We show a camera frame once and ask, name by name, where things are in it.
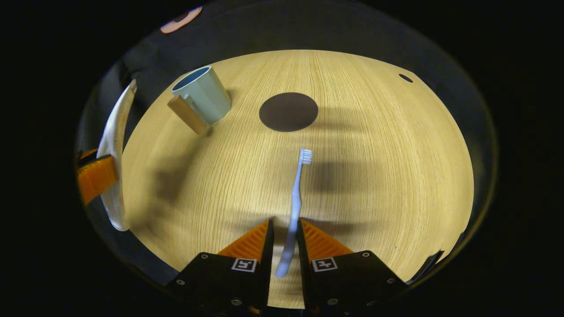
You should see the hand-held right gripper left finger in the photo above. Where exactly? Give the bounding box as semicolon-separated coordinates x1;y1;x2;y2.
165;218;275;314

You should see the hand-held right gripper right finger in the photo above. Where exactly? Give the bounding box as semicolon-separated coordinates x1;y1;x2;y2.
296;217;409;313

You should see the white toothpaste tube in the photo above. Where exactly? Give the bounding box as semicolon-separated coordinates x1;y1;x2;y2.
96;79;137;232

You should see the white toothbrush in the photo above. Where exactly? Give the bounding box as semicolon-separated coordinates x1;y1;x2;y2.
275;148;314;279

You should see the pale green cup wooden handle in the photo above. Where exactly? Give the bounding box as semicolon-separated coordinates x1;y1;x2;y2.
167;66;232;136

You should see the dark brown round coaster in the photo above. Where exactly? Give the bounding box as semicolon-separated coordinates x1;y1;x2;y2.
259;92;319;133

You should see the wooden desktop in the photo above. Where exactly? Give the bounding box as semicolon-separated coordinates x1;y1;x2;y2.
121;49;475;309

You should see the black backdrop cloth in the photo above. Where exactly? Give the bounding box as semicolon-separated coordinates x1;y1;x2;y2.
88;4;485;146

